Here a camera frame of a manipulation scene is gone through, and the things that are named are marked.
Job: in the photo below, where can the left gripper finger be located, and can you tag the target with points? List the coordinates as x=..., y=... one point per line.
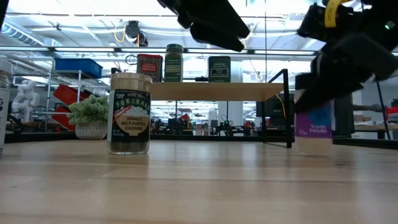
x=220, y=18
x=217, y=39

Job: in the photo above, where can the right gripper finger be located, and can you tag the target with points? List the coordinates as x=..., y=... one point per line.
x=326, y=85

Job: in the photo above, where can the black square spice tin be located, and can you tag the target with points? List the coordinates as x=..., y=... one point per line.
x=219, y=70

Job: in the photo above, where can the garlic powder bottle black lid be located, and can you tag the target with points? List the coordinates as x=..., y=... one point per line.
x=312, y=127

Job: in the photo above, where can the oregano jar green lid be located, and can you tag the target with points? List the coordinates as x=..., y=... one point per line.
x=173, y=65

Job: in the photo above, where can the smoked paprika tin red lid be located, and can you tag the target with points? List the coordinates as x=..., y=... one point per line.
x=150, y=67

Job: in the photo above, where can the bagel seasoning jar white lid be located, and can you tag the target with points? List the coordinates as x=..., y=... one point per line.
x=3, y=109

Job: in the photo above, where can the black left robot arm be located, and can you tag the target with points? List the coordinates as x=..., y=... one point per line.
x=2, y=9

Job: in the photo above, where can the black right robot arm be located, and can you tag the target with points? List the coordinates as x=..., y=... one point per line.
x=379, y=12

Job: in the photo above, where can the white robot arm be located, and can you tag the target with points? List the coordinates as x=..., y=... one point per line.
x=26, y=99

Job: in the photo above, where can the black monitor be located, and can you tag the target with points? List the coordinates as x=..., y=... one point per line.
x=275, y=107

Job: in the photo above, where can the blue plastic bin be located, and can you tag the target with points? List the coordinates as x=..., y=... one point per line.
x=77, y=67

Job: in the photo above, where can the small green potted plant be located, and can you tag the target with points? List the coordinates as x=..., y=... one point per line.
x=90, y=115

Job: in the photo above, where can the red plastic bin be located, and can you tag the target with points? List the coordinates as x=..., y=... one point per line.
x=63, y=93

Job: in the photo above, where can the metal storage rack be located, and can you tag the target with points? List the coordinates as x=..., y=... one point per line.
x=49, y=74

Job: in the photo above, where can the wooden shelf black metal frame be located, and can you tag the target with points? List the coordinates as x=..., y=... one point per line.
x=217, y=91

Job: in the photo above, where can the black metal table frame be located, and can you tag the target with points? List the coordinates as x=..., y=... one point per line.
x=192, y=137

